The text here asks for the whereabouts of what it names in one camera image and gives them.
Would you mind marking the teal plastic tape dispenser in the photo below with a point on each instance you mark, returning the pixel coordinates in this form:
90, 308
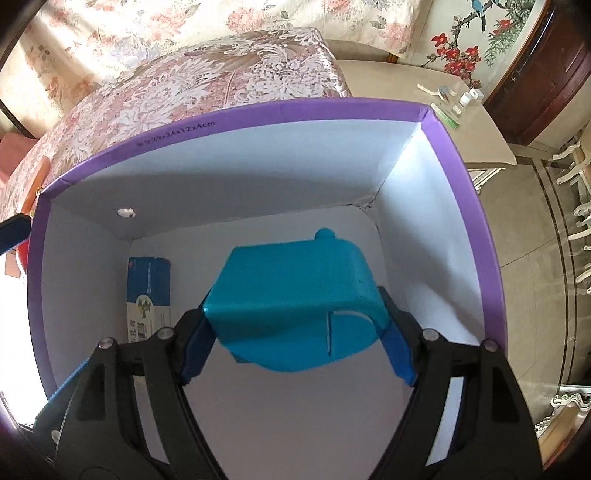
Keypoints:
286, 286

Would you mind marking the purple cardboard box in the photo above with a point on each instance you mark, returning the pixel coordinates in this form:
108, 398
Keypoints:
277, 175

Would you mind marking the pink cloth-covered stool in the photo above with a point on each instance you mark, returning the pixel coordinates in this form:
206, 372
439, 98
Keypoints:
14, 152

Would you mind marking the white toothbrush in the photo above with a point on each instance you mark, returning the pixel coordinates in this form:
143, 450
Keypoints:
427, 89

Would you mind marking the white ornate chair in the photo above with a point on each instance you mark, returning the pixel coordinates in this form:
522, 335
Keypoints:
575, 194

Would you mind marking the dark wooden cabinet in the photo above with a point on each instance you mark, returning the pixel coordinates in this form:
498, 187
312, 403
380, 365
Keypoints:
549, 78

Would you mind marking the green and white tube box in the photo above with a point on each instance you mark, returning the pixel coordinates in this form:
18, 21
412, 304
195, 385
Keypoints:
445, 115

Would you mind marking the bird and flower wall painting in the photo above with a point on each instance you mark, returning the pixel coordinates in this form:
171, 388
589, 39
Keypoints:
461, 46

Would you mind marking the white small bottle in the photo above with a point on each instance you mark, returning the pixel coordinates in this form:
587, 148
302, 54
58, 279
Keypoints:
464, 98

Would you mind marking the pink lace bedspread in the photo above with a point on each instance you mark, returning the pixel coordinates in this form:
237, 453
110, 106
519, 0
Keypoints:
184, 78

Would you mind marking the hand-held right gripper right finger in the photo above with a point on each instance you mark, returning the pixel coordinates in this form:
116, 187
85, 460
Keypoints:
398, 353

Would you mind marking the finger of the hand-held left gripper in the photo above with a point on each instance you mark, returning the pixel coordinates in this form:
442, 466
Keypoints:
14, 233

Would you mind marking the beige bedside table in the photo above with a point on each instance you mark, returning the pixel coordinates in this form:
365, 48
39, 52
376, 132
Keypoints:
401, 83

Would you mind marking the blue medicine box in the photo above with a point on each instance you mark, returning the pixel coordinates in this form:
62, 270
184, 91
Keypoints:
147, 286

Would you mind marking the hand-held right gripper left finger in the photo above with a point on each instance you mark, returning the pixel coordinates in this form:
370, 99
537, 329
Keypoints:
197, 344

